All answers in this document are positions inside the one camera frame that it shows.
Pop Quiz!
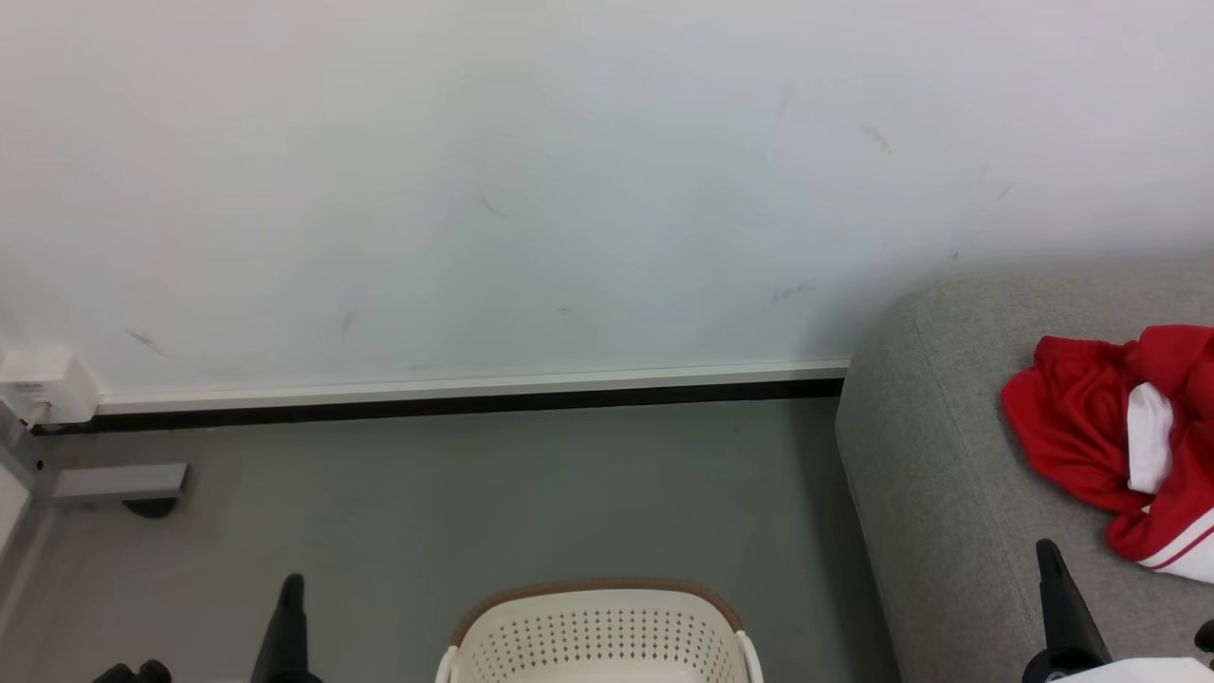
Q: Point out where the red and white garment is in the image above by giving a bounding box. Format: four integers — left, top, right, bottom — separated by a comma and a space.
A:
1001, 324, 1214, 583

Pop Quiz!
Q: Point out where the white and black baseboard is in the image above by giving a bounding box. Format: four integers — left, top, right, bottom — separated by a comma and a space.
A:
33, 359, 850, 435

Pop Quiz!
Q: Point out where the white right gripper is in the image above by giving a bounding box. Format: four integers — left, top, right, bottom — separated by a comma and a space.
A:
1021, 538, 1214, 683

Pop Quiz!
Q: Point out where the white wall socket box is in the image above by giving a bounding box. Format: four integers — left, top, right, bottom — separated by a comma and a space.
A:
0, 349, 101, 426

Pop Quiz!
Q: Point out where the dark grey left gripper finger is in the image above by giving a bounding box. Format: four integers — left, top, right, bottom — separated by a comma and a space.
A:
90, 659, 174, 683
249, 573, 323, 683

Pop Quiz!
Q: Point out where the cream basket with brown rim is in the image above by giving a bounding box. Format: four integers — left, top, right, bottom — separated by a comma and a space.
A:
434, 579, 765, 683

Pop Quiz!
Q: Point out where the grey metal table leg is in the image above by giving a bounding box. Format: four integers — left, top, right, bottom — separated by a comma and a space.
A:
0, 398, 191, 506

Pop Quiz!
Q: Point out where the grey fabric sofa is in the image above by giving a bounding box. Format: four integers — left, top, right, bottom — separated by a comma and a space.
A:
835, 261, 1214, 683

